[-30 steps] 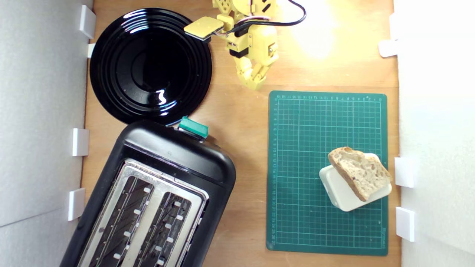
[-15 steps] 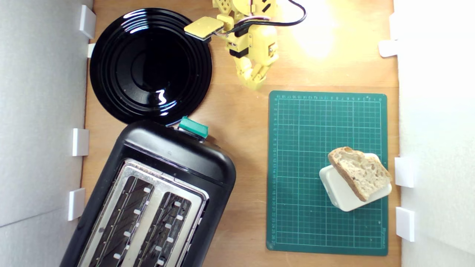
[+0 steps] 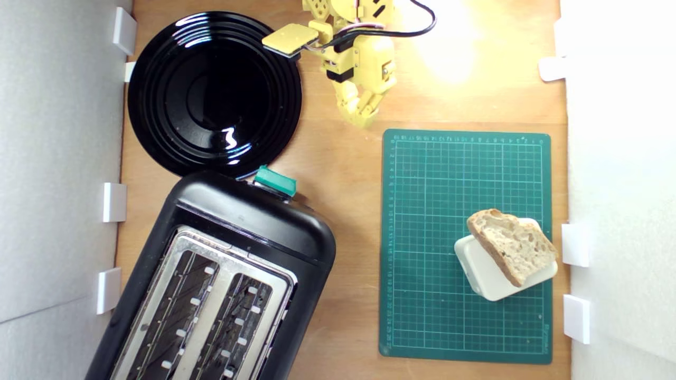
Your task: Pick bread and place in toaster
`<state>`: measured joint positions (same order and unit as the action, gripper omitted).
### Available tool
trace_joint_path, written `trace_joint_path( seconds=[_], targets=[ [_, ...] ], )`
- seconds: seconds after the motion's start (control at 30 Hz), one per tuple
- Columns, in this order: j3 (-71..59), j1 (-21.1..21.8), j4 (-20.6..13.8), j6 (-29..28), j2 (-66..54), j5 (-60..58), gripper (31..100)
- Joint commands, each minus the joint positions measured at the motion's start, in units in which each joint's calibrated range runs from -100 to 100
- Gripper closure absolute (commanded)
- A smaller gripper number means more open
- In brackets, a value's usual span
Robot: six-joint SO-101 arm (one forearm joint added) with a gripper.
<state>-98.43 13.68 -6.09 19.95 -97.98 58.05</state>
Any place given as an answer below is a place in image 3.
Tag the white wall clip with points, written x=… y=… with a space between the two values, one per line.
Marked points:
x=575 y=245
x=109 y=290
x=130 y=71
x=561 y=38
x=124 y=30
x=576 y=319
x=552 y=68
x=114 y=202

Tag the green toaster lever knob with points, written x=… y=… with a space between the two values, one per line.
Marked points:
x=274 y=181

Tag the green cutting mat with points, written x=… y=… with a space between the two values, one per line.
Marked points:
x=422 y=211

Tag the black two-slot toaster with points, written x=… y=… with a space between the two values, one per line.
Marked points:
x=264 y=221

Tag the brown bread slice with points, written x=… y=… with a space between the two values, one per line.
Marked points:
x=512 y=243

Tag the black round plate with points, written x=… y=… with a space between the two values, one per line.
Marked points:
x=211 y=95

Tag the yellow wrist camera mount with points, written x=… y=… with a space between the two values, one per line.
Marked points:
x=289 y=39

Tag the white rounded block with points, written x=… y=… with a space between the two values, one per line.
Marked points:
x=486 y=277

